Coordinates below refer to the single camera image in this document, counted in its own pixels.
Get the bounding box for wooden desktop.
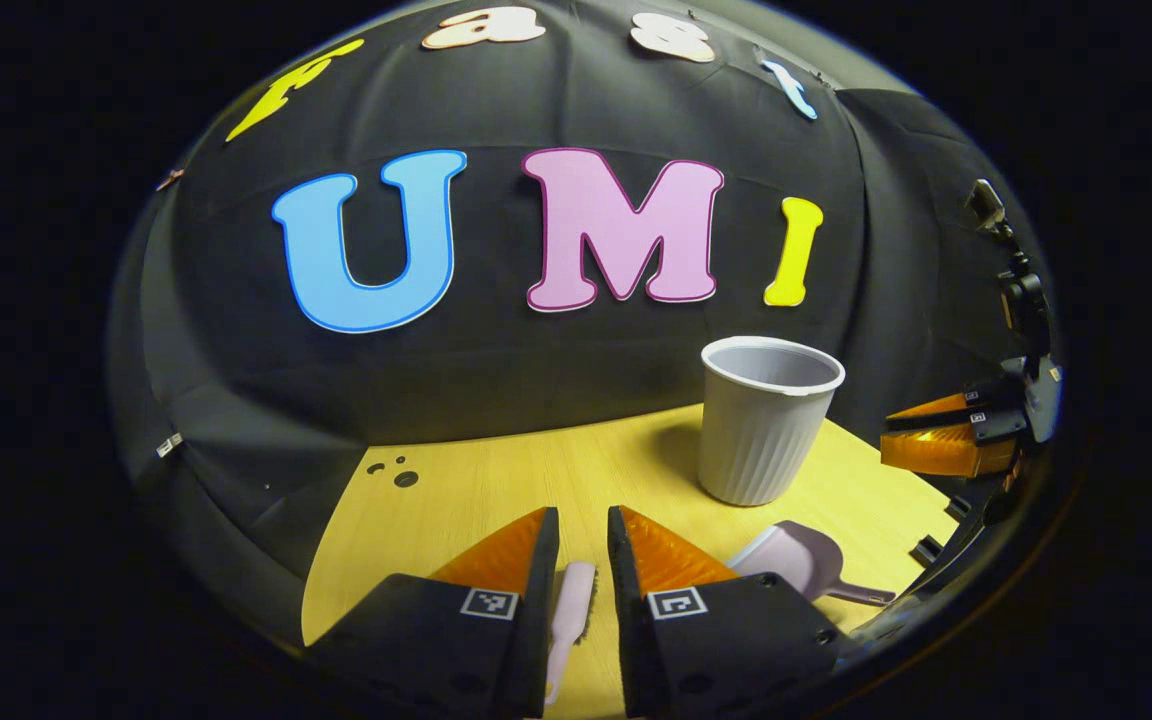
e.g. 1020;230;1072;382
301;403;962;720

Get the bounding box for small pale lilac broom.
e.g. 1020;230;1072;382
543;561;598;707

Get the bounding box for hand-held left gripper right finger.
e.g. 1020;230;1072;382
607;504;843;720

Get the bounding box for white ribbed garbage bin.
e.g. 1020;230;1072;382
698;335;847;508

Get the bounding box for pale lilac dustpan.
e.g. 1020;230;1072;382
725;520;898;609

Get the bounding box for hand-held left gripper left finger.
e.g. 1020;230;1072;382
302;506;561;720

